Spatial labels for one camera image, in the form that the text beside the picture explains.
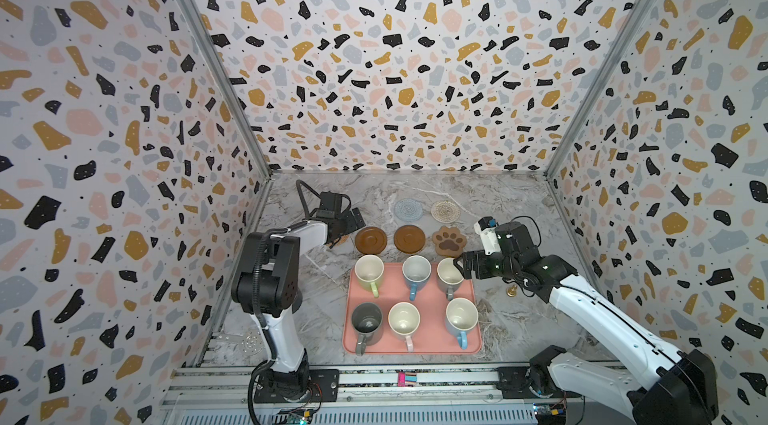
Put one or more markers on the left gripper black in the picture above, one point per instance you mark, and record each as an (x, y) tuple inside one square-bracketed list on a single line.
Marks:
[(352, 225)]

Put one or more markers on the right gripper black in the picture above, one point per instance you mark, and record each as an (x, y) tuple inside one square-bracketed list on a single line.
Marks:
[(474, 263)]

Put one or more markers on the dark brown wooden coaster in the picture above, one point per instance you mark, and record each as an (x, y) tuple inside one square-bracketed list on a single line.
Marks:
[(371, 241)]

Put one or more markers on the cork paw coaster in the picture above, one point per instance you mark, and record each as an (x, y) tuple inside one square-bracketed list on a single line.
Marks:
[(449, 242)]

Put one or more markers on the light blue woven coaster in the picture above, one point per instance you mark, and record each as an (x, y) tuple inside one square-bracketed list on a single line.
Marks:
[(408, 210)]

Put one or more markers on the light brown wooden coaster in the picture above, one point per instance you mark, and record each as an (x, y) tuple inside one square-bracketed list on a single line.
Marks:
[(409, 239)]

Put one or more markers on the multicolour woven coaster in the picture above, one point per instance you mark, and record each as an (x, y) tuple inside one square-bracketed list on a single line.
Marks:
[(446, 212)]

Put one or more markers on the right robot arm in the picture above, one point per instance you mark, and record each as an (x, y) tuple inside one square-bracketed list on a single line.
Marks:
[(658, 383)]

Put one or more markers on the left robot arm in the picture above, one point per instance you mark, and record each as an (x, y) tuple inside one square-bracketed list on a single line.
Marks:
[(266, 287)]

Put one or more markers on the grey mug back right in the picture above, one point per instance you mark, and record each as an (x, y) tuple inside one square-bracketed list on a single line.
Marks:
[(449, 278)]

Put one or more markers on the small brass bell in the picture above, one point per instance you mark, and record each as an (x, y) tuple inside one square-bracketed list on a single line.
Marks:
[(512, 291)]

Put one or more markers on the green mug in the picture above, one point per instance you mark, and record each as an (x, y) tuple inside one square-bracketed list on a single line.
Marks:
[(369, 271)]

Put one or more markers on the blue mug back middle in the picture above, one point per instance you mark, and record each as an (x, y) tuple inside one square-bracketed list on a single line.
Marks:
[(416, 272)]

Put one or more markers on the dark grey mug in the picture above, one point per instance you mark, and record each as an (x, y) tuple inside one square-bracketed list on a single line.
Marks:
[(367, 323)]

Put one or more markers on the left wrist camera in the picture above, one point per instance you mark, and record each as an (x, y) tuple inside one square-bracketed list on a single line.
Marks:
[(332, 204)]

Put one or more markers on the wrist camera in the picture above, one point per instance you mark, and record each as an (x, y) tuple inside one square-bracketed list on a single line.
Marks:
[(485, 228), (332, 204)]

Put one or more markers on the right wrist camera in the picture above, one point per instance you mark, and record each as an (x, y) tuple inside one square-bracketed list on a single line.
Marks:
[(485, 228)]

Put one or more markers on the pink handled cream mug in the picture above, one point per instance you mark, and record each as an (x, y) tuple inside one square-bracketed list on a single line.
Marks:
[(404, 320)]

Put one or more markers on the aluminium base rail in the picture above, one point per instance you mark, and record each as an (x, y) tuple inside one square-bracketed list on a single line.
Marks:
[(456, 393)]

